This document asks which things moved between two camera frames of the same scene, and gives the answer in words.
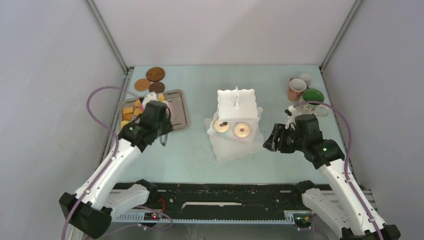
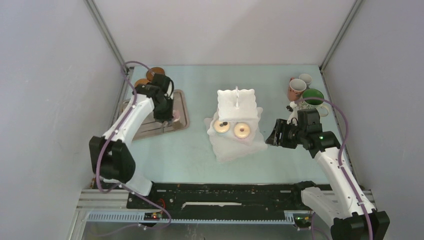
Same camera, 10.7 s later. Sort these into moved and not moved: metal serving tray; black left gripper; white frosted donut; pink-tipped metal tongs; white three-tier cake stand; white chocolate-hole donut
Moved: black left gripper; pink-tipped metal tongs
Not moved: metal serving tray; white three-tier cake stand; white chocolate-hole donut; white frosted donut
